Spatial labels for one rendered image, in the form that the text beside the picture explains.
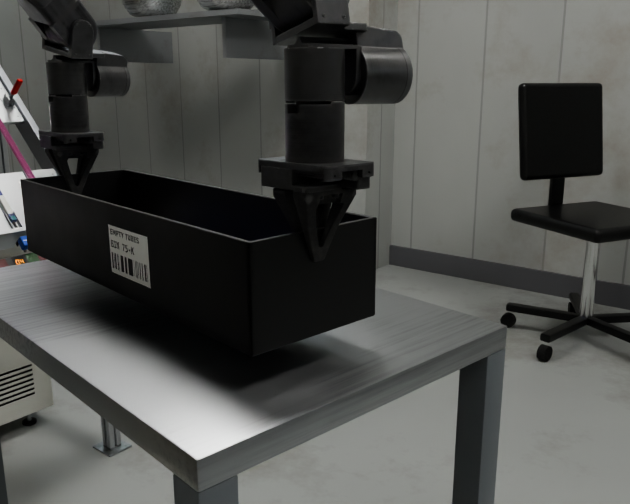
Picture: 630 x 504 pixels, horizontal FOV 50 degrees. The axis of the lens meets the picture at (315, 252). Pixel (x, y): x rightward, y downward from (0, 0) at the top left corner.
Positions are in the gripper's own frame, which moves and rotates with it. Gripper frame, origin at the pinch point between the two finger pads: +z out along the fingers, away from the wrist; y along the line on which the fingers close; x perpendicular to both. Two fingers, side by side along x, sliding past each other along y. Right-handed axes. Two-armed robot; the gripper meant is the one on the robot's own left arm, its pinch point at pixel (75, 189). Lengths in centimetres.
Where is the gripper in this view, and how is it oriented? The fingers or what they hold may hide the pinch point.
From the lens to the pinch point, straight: 114.9
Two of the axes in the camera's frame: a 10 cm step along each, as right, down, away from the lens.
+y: -6.8, -1.9, 7.1
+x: -7.4, 1.6, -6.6
